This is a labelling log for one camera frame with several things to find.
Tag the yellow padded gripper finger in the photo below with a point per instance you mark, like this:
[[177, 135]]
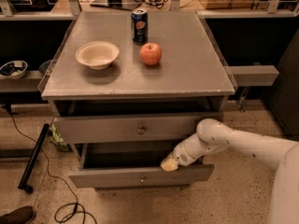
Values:
[[170, 163]]

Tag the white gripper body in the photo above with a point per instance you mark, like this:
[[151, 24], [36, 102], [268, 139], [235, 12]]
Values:
[[180, 156]]

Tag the grey drawer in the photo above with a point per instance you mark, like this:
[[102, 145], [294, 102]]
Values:
[[121, 165], [121, 128]]

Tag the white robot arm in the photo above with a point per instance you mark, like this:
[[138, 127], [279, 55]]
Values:
[[280, 155]]

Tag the grey top drawer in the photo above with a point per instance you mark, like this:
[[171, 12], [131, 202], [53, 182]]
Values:
[[121, 128]]

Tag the grey drawer cabinet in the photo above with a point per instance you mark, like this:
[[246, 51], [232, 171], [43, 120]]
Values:
[[190, 77]]

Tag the grey side shelf right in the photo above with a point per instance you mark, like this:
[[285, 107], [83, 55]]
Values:
[[253, 75]]

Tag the grey side shelf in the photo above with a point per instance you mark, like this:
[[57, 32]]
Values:
[[29, 82], [253, 75]]

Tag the red apple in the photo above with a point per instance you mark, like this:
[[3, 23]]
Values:
[[150, 53]]

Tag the green snack bag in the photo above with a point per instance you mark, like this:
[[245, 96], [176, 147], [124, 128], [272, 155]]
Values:
[[57, 140]]

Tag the white paper bowl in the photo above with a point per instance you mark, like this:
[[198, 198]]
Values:
[[97, 55]]

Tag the blue pepsi can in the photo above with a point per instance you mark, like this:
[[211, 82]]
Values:
[[139, 23]]

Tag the black pole on floor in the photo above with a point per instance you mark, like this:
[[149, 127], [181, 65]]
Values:
[[23, 185]]

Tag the brown shoe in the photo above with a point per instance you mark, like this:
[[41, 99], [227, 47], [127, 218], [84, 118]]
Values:
[[23, 215]]

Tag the dark bowl on shelf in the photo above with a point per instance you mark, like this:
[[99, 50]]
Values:
[[44, 67]]

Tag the grey side shelf left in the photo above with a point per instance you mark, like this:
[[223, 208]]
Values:
[[29, 82]]

